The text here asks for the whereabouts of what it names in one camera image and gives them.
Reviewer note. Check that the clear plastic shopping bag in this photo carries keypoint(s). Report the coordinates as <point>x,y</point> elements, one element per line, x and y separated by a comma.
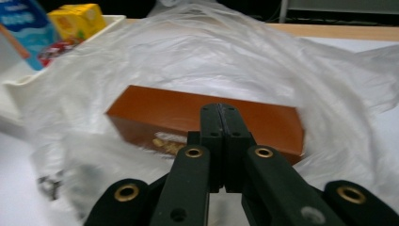
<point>219,56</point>

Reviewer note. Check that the white desk frame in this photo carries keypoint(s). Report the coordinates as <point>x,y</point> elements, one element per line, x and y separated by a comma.
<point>345,6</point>

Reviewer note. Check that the blue milk carton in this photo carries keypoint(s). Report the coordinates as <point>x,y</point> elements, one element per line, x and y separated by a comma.
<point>25,31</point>

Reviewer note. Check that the yellow drink carton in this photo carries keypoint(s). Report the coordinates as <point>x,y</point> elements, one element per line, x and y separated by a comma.
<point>78,20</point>

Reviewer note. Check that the white plastic tray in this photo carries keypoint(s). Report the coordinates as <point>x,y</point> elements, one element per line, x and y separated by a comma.
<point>12,84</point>

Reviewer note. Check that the brown box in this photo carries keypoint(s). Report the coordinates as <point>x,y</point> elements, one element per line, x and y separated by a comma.
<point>163,109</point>

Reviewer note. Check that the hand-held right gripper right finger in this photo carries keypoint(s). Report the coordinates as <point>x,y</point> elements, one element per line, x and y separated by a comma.
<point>236,141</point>

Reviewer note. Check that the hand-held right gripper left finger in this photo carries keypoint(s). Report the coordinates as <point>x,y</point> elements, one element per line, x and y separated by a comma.
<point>211,141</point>

